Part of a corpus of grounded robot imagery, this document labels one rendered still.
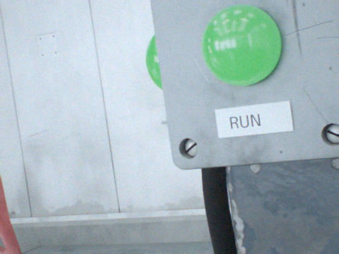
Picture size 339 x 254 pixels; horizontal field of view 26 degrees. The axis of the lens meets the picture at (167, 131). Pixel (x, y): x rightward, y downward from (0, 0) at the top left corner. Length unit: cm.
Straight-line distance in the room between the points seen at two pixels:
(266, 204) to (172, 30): 9
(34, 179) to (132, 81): 145
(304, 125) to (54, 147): 667
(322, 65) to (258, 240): 10
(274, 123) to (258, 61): 3
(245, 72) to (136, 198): 625
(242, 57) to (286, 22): 2
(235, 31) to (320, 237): 11
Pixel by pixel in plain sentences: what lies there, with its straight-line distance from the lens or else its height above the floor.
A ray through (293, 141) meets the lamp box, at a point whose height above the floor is 125.
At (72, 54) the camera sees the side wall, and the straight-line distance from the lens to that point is 672.
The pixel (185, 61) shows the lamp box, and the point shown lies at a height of 128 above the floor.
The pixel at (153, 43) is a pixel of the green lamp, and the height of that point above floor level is 129.
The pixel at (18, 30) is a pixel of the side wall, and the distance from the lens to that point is 709.
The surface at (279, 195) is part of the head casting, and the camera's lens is 33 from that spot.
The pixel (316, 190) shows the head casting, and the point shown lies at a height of 122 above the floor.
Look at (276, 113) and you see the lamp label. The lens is 27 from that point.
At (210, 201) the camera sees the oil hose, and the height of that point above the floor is 122.
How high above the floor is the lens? 127
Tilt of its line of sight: 3 degrees down
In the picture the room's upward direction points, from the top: 8 degrees counter-clockwise
